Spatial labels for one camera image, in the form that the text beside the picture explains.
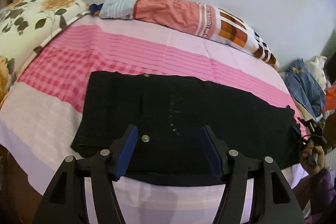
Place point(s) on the salmon plaid bolster pillow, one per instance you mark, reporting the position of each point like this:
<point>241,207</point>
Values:
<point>198,19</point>

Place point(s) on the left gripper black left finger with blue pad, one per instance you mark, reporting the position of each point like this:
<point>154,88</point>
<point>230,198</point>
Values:
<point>64,199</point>

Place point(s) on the black pants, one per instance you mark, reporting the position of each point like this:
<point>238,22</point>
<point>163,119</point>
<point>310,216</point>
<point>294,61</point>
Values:
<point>171,111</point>

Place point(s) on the pink checkered bed sheet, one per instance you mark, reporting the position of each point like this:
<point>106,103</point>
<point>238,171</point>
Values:
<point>41,114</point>

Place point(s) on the blue plaid cloth pile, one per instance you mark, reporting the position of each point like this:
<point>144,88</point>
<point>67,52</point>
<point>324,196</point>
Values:
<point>304,88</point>

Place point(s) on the white floral cloth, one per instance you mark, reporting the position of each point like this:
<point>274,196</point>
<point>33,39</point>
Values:
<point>316,67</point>

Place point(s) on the floral cream pillow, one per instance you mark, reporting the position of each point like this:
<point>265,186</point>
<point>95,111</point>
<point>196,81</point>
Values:
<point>27,26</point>

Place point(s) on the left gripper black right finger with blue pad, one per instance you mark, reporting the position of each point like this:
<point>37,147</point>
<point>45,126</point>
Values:
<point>273,200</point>

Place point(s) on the orange plastic bag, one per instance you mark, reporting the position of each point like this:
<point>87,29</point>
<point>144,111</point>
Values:
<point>330,98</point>

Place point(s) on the person's right hand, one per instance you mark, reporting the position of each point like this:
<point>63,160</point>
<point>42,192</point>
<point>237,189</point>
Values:
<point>312,159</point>

